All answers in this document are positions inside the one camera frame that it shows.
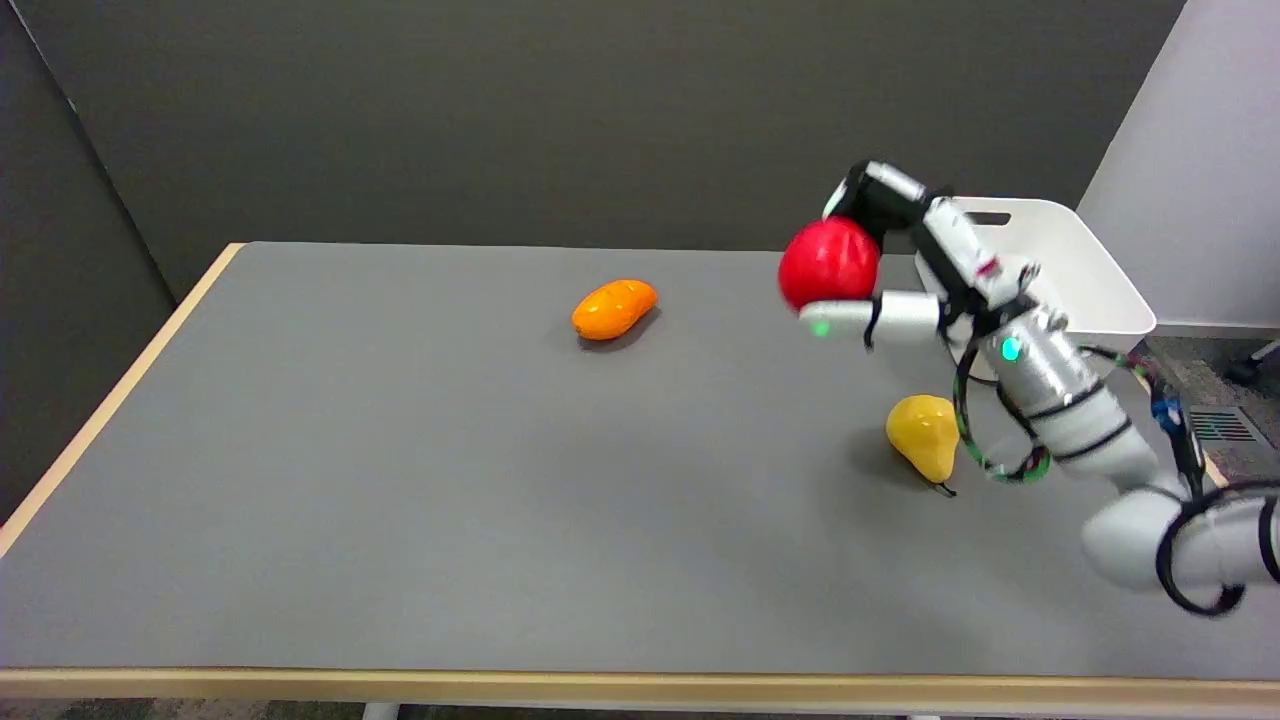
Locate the red tomato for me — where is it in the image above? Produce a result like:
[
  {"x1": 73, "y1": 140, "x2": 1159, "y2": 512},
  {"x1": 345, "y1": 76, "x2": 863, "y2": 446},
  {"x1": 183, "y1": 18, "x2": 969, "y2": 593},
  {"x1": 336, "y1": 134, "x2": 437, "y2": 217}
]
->
[{"x1": 778, "y1": 216, "x2": 883, "y2": 310}]

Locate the orange mango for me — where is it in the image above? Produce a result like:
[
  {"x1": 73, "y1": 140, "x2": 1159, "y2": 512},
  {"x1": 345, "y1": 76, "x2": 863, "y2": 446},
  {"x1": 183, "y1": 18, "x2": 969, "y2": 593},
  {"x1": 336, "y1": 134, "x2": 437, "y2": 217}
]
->
[{"x1": 571, "y1": 279, "x2": 659, "y2": 342}]

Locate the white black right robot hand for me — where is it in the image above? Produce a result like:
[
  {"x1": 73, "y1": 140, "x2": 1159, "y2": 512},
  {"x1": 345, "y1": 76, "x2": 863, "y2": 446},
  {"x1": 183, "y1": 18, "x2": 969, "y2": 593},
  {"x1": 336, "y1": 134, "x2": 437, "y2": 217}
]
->
[{"x1": 797, "y1": 160, "x2": 1043, "y2": 351}]

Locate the yellow pear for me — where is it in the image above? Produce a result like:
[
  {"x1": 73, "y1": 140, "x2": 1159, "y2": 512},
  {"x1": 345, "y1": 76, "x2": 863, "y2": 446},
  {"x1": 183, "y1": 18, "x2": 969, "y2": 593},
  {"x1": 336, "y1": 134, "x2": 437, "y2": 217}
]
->
[{"x1": 885, "y1": 394, "x2": 962, "y2": 498}]

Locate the white plastic box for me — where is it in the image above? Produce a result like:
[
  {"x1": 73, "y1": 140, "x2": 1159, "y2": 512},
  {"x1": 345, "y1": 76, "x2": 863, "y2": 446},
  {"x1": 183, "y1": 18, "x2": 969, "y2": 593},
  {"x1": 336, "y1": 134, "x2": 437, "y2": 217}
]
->
[{"x1": 912, "y1": 197, "x2": 1158, "y2": 353}]

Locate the black chair base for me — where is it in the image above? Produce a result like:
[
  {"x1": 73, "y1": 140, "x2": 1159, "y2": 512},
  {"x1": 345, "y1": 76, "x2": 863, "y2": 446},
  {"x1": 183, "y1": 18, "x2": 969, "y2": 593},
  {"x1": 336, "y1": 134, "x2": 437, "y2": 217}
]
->
[{"x1": 1228, "y1": 340, "x2": 1280, "y2": 389}]

